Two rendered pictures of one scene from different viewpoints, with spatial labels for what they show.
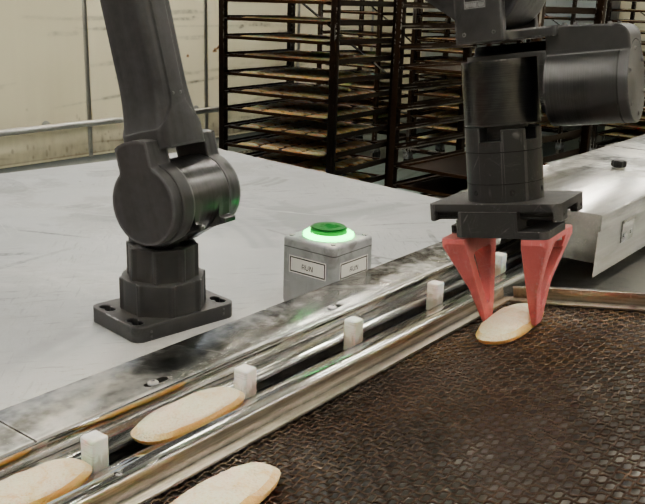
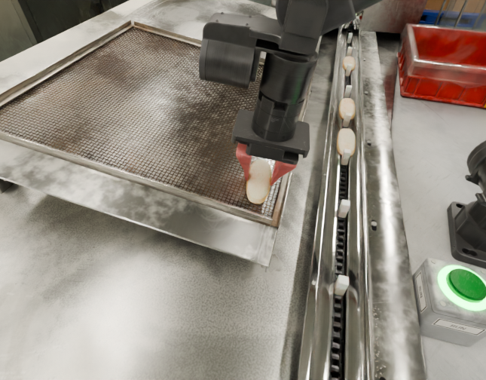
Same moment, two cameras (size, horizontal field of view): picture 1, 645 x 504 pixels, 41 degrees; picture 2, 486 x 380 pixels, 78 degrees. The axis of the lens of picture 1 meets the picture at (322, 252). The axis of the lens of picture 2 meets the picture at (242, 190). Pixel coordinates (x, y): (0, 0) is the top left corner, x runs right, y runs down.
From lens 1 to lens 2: 100 cm
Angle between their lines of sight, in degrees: 115
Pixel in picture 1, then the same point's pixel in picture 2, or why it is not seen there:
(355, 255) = (426, 288)
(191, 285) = (464, 216)
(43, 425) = (369, 118)
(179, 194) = (480, 150)
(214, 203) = not seen: outside the picture
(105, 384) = (380, 136)
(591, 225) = not seen: outside the picture
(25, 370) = (450, 172)
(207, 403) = (343, 140)
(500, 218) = not seen: hidden behind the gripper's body
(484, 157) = not seen: hidden behind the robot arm
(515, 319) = (255, 170)
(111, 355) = (441, 193)
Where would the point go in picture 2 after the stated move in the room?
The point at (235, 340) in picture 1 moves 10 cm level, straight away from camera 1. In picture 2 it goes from (377, 174) to (425, 211)
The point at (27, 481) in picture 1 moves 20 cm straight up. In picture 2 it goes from (347, 107) to (373, 12)
